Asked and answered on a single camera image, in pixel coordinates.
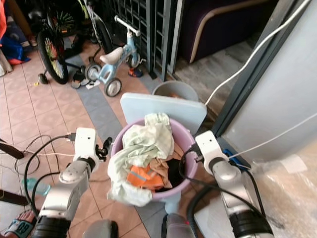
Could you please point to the purple plastic laundry basket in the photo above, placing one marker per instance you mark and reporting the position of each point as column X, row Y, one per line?
column 182, row 141

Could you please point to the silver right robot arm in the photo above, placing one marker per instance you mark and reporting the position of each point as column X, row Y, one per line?
column 230, row 181

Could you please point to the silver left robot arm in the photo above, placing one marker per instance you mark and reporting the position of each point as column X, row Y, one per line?
column 67, row 191

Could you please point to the grey washing machine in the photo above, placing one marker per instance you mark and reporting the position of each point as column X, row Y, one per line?
column 277, row 89

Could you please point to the tan brown garment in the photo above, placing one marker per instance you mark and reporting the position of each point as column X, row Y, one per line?
column 166, row 166

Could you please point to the pale green cloth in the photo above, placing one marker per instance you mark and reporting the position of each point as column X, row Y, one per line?
column 141, row 144

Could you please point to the orange garment with grey stripe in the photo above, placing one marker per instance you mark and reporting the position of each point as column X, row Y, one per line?
column 142, row 177

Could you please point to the pale blue plastic stool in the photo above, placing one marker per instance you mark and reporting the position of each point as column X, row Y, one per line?
column 158, row 106

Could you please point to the grey plastic bucket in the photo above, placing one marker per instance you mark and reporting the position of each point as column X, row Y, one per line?
column 162, row 88

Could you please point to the grey robot leg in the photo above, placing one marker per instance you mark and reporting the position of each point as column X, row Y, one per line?
column 101, row 229
column 178, row 227

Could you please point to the green plastic water bottle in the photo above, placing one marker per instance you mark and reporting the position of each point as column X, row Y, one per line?
column 37, row 186

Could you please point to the light blue child's balance bike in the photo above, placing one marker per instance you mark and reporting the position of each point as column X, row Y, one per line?
column 113, row 57

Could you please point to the dark wooden furniture leg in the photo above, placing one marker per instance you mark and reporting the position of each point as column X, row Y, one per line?
column 10, row 148

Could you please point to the clear plastic sheet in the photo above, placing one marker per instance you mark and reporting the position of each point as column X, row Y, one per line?
column 285, row 193

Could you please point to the black child's bicycle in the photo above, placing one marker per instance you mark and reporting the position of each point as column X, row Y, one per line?
column 53, row 55

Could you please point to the dark wooden furniture bar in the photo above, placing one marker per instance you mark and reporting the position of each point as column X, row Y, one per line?
column 10, row 197

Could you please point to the person's foot in sandal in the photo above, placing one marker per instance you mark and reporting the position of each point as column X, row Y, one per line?
column 25, row 225

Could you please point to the black metal grille gate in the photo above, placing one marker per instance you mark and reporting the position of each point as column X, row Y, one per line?
column 148, row 25

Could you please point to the blue bag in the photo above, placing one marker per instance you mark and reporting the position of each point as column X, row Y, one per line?
column 14, row 48

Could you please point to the dark purple sofa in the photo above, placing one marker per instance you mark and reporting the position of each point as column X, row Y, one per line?
column 218, row 20

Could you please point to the orange hanging cloth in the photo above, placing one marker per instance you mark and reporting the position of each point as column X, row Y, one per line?
column 2, row 17

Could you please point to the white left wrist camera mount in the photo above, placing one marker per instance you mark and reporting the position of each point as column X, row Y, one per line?
column 85, row 142

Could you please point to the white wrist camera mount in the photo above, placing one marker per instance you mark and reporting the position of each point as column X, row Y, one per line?
column 85, row 142
column 210, row 145

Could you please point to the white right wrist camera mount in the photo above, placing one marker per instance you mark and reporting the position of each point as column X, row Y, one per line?
column 210, row 145

